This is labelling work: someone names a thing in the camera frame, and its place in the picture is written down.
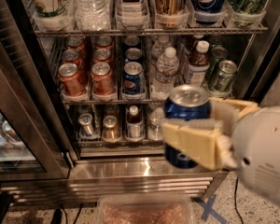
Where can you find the fridge glass door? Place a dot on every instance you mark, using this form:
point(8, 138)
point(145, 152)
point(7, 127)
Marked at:
point(21, 112)

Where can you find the green can middle shelf back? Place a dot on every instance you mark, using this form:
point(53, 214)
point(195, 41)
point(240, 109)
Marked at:
point(216, 55)

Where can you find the green can middle shelf front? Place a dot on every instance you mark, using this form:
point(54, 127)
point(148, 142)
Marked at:
point(223, 76)

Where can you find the red soda can back left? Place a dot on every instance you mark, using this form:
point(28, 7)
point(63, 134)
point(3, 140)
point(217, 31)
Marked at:
point(75, 43)

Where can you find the orange tall can top shelf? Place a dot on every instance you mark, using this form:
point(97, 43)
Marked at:
point(171, 14)

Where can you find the red soda can front left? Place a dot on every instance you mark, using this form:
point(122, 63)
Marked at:
point(70, 76)

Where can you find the blue pepsi can middle shelf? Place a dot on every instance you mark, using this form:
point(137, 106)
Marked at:
point(133, 78)

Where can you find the pepsi can middle shelf back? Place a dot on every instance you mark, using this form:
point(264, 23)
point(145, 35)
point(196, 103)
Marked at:
point(132, 41)

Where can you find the water bottle bottom shelf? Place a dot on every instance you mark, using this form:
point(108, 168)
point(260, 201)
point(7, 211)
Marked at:
point(154, 127)

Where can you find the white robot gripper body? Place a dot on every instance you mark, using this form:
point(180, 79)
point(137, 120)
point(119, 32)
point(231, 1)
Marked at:
point(263, 149)

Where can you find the blue pepsi can shelf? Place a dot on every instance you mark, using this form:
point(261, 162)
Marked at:
point(133, 78)
point(185, 102)

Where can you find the gold can bottom shelf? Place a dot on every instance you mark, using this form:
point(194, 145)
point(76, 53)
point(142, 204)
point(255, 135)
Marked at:
point(110, 128)

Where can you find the silver can bottom shelf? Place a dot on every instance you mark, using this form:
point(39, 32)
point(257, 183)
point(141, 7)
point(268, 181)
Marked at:
point(85, 121)

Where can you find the water bottle middle shelf back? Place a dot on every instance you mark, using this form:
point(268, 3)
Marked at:
point(159, 47)

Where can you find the tea bottle bottom shelf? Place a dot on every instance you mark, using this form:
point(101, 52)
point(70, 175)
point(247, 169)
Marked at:
point(134, 123)

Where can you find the clear water bottle top shelf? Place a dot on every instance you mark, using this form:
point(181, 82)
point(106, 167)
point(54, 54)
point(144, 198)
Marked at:
point(92, 15)

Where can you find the red soda can middle left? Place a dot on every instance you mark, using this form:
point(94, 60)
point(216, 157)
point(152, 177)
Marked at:
point(72, 56)

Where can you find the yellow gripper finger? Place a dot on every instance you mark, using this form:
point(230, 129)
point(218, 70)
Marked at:
point(202, 140)
point(229, 111)

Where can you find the clear plastic bin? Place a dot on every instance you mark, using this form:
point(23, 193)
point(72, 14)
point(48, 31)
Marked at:
point(145, 208)

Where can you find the water bottle middle shelf front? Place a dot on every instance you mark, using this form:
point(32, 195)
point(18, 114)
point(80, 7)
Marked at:
point(165, 74)

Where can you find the blue pepsi can top shelf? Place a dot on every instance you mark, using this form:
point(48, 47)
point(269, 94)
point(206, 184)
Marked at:
point(185, 102)

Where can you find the stainless steel fridge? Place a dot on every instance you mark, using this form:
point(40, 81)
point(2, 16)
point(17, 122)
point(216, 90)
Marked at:
point(148, 109)

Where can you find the tea bottle middle shelf front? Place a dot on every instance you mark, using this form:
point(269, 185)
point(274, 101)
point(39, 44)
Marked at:
point(196, 65)

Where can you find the white labelled tea bottle top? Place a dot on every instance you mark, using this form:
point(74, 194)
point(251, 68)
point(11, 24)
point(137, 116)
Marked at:
point(132, 13)

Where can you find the red soda can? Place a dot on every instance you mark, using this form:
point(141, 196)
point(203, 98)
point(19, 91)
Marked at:
point(104, 42)
point(75, 43)
point(103, 55)
point(72, 56)
point(70, 76)
point(102, 79)

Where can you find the tea bottle shelf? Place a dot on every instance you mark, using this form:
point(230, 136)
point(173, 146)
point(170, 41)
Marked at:
point(196, 65)
point(134, 123)

